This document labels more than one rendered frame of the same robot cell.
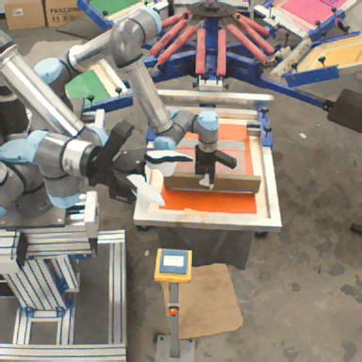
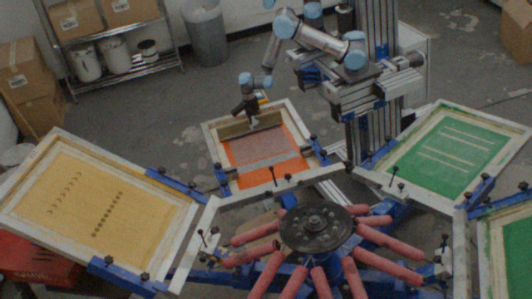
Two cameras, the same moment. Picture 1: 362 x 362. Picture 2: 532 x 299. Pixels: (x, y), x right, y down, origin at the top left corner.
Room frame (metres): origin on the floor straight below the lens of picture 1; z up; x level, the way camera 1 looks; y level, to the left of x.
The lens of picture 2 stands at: (3.93, -0.69, 2.91)
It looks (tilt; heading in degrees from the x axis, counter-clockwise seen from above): 37 degrees down; 166
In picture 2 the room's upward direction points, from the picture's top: 11 degrees counter-clockwise
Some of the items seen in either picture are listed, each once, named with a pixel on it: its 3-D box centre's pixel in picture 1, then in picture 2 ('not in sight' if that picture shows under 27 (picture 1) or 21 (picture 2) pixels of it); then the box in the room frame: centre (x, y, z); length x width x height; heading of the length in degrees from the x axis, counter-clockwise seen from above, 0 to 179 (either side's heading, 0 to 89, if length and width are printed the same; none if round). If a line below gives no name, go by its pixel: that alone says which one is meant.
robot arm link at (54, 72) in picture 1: (50, 77); (355, 44); (1.36, 0.51, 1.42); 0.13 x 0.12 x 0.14; 154
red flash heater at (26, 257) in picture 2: not in sight; (41, 240); (1.63, -1.39, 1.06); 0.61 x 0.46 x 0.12; 56
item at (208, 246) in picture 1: (205, 240); not in sight; (1.08, -0.12, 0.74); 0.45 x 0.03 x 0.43; 86
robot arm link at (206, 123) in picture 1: (207, 126); (246, 83); (1.19, -0.11, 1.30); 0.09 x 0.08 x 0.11; 64
